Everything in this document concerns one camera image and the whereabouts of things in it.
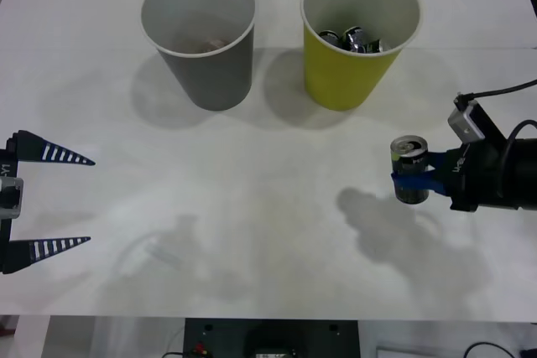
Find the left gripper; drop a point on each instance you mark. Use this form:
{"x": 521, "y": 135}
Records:
{"x": 8, "y": 163}

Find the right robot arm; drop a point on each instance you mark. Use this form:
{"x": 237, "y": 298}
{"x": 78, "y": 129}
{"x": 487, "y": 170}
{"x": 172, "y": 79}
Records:
{"x": 524, "y": 173}

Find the yellow-green plastic waste bin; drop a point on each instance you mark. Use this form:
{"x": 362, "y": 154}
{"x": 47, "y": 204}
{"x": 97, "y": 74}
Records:
{"x": 340, "y": 81}

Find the black robot torso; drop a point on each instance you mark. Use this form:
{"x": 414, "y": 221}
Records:
{"x": 268, "y": 339}

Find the grey plastic waste bin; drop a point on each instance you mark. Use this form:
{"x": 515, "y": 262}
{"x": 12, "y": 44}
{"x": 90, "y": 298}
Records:
{"x": 218, "y": 81}

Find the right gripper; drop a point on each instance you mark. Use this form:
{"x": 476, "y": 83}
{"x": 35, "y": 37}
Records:
{"x": 474, "y": 177}

